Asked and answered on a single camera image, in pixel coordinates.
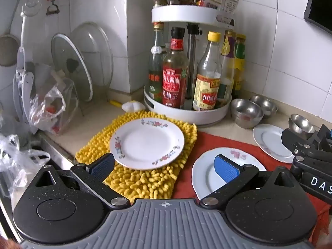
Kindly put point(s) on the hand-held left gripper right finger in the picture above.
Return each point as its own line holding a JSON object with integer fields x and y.
{"x": 227, "y": 170}

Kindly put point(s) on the large floral white plate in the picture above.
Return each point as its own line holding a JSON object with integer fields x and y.
{"x": 147, "y": 142}

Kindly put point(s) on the white plastic hanging spoon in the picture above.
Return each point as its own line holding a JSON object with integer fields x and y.
{"x": 31, "y": 7}

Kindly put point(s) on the red label soy sauce bottle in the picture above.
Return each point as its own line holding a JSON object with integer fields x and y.
{"x": 175, "y": 77}

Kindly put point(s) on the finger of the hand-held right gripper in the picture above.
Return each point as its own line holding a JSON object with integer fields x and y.
{"x": 298, "y": 141}
{"x": 329, "y": 134}

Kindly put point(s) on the clear plastic bag red contents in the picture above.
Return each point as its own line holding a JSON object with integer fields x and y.
{"x": 49, "y": 103}

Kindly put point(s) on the small yellow stick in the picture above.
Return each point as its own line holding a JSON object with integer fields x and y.
{"x": 115, "y": 103}

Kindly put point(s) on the black peeler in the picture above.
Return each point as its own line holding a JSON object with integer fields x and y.
{"x": 53, "y": 9}

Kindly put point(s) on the short brown spice jar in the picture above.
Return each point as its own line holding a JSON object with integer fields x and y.
{"x": 188, "y": 0}

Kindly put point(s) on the white rimmed glass lid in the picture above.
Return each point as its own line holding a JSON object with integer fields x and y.
{"x": 70, "y": 57}

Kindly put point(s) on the red cloth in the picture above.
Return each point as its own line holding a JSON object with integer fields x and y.
{"x": 207, "y": 141}

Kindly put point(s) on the white two-tier turntable rack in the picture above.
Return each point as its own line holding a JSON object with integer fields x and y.
{"x": 181, "y": 116}

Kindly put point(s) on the black range hood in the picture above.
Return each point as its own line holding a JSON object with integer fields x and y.
{"x": 320, "y": 7}

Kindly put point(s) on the steel bowl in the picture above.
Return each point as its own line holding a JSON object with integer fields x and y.
{"x": 267, "y": 105}
{"x": 300, "y": 124}
{"x": 246, "y": 114}

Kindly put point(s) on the crumpled clear plastic bag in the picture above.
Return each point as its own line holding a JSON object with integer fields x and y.
{"x": 18, "y": 155}

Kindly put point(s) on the large glass pot lid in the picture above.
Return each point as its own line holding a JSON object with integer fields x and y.
{"x": 99, "y": 46}

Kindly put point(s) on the small white yellow object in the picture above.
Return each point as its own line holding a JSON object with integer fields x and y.
{"x": 132, "y": 106}

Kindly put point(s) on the yellow cap vinegar bottle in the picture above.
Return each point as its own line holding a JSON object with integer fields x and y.
{"x": 207, "y": 88}

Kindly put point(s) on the green yellow label bottle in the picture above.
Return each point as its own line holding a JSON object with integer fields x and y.
{"x": 240, "y": 57}

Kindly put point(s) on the small floral white plate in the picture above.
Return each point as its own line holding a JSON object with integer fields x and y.
{"x": 269, "y": 140}

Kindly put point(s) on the purple label clear bottle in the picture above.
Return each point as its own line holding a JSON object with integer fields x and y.
{"x": 227, "y": 46}

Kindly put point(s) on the green label glass bottle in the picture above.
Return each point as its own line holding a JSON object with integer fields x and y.
{"x": 155, "y": 64}

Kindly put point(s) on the white plate pink flower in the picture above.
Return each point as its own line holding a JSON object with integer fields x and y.
{"x": 205, "y": 173}

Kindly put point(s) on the white plastic utensil holder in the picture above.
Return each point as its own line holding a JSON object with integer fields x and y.
{"x": 24, "y": 83}

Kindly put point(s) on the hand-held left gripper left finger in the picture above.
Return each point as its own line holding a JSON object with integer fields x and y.
{"x": 102, "y": 167}

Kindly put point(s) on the yellow chenille mat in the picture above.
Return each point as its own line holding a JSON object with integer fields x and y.
{"x": 145, "y": 181}

